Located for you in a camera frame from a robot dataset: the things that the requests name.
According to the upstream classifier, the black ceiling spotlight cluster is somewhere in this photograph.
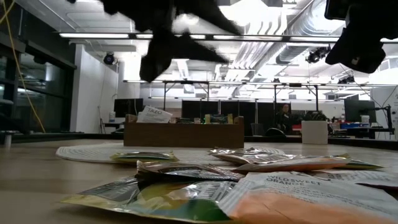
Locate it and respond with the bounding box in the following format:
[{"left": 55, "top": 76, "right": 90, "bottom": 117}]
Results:
[{"left": 304, "top": 45, "right": 333, "bottom": 65}]

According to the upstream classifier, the brown wooden tea box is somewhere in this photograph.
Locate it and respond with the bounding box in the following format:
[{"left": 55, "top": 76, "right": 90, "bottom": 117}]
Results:
[{"left": 123, "top": 114, "right": 245, "bottom": 149}]

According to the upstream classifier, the white orange Tazo tea packet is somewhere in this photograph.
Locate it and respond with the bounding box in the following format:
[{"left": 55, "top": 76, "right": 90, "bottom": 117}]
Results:
[
  {"left": 310, "top": 169, "right": 398, "bottom": 189},
  {"left": 136, "top": 105, "right": 173, "bottom": 124},
  {"left": 217, "top": 171, "right": 398, "bottom": 224},
  {"left": 233, "top": 157, "right": 352, "bottom": 174}
]

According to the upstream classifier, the silver ceiling duct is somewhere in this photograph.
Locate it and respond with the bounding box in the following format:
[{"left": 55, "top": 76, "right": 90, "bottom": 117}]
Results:
[{"left": 275, "top": 43, "right": 312, "bottom": 66}]

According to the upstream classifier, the small grey post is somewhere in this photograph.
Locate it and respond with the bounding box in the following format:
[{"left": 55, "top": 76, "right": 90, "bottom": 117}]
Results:
[{"left": 2, "top": 130, "right": 13, "bottom": 149}]

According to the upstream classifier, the brown tea packet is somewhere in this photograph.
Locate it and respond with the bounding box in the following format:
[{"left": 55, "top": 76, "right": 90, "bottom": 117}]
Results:
[
  {"left": 136, "top": 160, "right": 245, "bottom": 183},
  {"left": 175, "top": 116, "right": 201, "bottom": 124}
]

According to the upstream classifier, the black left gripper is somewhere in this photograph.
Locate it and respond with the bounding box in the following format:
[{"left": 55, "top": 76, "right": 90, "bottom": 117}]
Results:
[{"left": 101, "top": 0, "right": 243, "bottom": 83}]

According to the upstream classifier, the person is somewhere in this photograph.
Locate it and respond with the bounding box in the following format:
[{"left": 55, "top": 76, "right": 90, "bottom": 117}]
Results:
[{"left": 275, "top": 103, "right": 296, "bottom": 135}]

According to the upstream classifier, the long linear ceiling light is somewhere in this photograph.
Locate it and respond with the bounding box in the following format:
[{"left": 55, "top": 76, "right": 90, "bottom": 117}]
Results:
[{"left": 58, "top": 32, "right": 398, "bottom": 44}]

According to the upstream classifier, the black office desk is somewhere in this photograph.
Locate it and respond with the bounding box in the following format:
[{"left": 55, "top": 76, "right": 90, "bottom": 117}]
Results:
[{"left": 329, "top": 126, "right": 396, "bottom": 140}]

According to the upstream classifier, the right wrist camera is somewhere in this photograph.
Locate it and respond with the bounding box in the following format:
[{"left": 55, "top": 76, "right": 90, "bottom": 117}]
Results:
[{"left": 325, "top": 0, "right": 351, "bottom": 21}]

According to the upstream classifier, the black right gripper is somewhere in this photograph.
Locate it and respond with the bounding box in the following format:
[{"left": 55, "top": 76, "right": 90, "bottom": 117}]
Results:
[{"left": 325, "top": 0, "right": 398, "bottom": 75}]

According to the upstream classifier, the black workbench frame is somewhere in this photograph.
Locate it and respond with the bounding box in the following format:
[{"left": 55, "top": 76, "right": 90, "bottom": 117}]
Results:
[{"left": 163, "top": 79, "right": 320, "bottom": 125}]

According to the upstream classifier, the yellow cable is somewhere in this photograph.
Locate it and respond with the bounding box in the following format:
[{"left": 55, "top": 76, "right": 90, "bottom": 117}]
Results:
[{"left": 0, "top": 0, "right": 47, "bottom": 134}]

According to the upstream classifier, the black office chair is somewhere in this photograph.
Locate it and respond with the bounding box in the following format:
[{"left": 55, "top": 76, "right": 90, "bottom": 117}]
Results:
[{"left": 266, "top": 127, "right": 287, "bottom": 138}]

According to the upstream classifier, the white pot with plant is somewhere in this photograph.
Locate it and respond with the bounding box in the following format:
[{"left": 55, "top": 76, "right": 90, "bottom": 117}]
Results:
[{"left": 300, "top": 111, "right": 329, "bottom": 145}]

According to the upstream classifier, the small black ceiling spotlight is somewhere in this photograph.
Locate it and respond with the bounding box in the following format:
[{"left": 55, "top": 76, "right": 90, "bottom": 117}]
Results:
[{"left": 337, "top": 75, "right": 356, "bottom": 85}]

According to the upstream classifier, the black monitor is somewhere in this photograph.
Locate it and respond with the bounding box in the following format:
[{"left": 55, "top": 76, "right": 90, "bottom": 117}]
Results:
[
  {"left": 113, "top": 98, "right": 144, "bottom": 118},
  {"left": 344, "top": 98, "right": 377, "bottom": 124}
]

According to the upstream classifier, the white round woven mat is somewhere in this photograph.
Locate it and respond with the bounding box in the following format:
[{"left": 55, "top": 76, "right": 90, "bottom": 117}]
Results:
[{"left": 55, "top": 142, "right": 285, "bottom": 165}]

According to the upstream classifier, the black aluminium table frame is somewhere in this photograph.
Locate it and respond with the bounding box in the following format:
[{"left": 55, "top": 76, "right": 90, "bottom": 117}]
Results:
[{"left": 0, "top": 132, "right": 398, "bottom": 151}]

